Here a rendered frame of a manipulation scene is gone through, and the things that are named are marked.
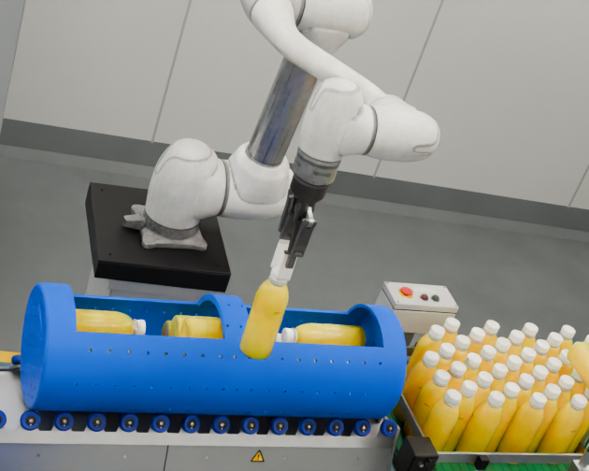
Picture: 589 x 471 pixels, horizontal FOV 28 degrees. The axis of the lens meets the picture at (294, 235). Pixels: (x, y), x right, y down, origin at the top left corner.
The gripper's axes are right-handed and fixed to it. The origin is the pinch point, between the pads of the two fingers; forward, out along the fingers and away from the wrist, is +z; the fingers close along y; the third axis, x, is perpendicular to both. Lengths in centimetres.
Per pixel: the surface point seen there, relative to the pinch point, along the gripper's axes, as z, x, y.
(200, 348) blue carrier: 29.0, -9.6, -6.9
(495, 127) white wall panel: 77, 220, -280
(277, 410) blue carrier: 44.3, 13.0, -5.2
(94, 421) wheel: 52, -29, -7
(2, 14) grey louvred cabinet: 18, -44, -162
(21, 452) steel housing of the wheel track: 60, -44, -6
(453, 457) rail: 52, 61, 1
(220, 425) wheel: 52, 1, -8
